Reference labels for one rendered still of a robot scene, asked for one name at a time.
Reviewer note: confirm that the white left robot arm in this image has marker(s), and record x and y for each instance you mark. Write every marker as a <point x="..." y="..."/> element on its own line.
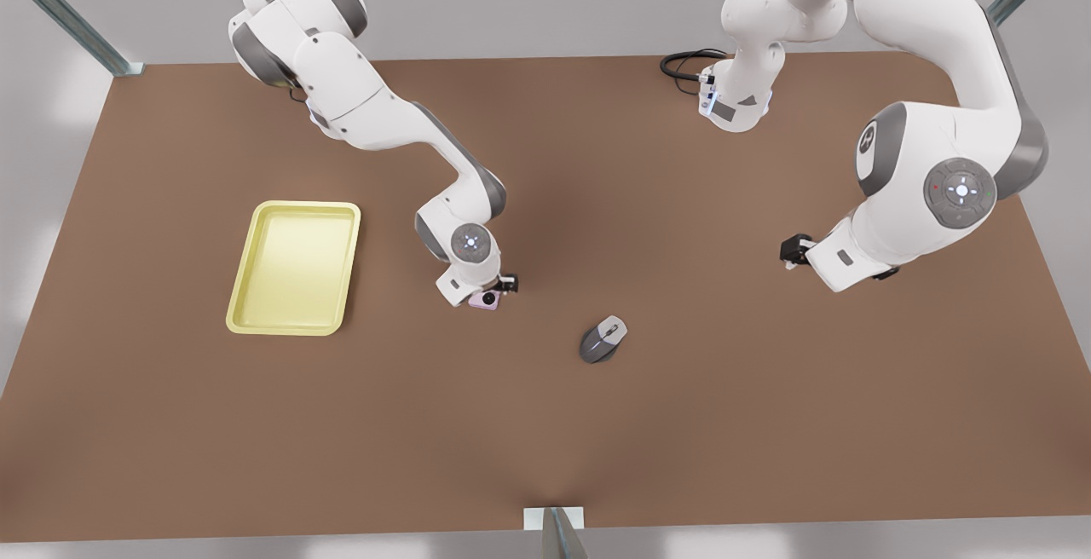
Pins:
<point x="929" y="141"/>

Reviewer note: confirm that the grey computer mouse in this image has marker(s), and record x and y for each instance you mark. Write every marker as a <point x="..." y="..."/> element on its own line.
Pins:
<point x="602" y="342"/>

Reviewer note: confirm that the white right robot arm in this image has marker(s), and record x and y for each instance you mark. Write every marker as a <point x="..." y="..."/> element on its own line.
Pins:
<point x="375" y="116"/>

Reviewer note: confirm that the small pink camera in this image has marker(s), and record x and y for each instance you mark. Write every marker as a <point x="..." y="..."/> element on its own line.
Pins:
<point x="484" y="299"/>

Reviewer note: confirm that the yellow rectangular tray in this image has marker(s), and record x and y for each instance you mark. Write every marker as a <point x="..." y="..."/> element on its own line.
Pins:
<point x="294" y="269"/>

